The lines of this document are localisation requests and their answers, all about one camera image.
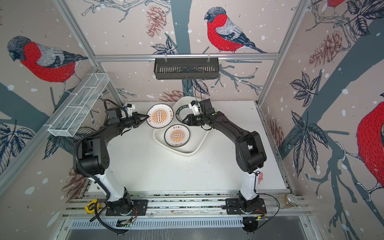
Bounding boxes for white mesh wall shelf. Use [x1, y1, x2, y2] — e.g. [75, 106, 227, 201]
[48, 73, 110, 137]

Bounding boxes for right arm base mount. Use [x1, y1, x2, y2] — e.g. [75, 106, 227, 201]
[222, 192, 267, 215]

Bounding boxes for orange sunburst plate back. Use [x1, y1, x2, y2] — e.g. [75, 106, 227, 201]
[147, 104, 174, 129]

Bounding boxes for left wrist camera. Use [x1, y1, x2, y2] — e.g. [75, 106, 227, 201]
[124, 103, 135, 117]

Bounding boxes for pink bear toy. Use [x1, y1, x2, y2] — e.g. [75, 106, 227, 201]
[258, 172, 264, 185]

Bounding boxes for white plastic bin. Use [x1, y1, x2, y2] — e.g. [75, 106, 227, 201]
[153, 97, 209, 157]

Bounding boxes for orange sunburst plate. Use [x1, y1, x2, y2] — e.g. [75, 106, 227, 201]
[164, 124, 191, 148]
[147, 104, 174, 129]

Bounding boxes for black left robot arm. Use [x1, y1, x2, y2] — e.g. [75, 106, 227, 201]
[73, 107, 149, 212]

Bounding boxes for yellow tape measure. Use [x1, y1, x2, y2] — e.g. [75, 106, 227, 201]
[85, 199, 100, 214]

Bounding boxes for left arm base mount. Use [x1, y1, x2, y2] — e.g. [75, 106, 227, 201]
[106, 200, 148, 217]

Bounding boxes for aluminium frame crossbar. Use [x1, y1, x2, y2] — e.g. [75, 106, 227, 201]
[94, 53, 280, 63]

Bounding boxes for black hanging wire basket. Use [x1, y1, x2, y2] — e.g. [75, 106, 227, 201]
[154, 58, 220, 80]

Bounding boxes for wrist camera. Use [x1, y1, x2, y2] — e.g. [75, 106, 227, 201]
[124, 103, 135, 117]
[189, 101, 201, 116]

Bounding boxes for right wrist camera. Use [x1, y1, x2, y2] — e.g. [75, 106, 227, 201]
[189, 101, 201, 116]

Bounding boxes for black corrugated cable hose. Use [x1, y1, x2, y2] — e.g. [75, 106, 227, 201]
[73, 134, 112, 205]

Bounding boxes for green rim plate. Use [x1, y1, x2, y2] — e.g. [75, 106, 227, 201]
[175, 105, 194, 123]

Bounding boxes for small glass jar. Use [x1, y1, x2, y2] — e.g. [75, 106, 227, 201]
[278, 194, 298, 209]

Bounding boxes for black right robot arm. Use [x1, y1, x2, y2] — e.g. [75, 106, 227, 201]
[181, 99, 267, 209]

